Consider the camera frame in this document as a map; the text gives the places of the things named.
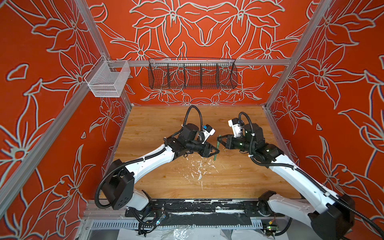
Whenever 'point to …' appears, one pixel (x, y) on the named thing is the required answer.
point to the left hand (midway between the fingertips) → (216, 149)
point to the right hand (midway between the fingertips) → (216, 138)
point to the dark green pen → (217, 146)
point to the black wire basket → (187, 73)
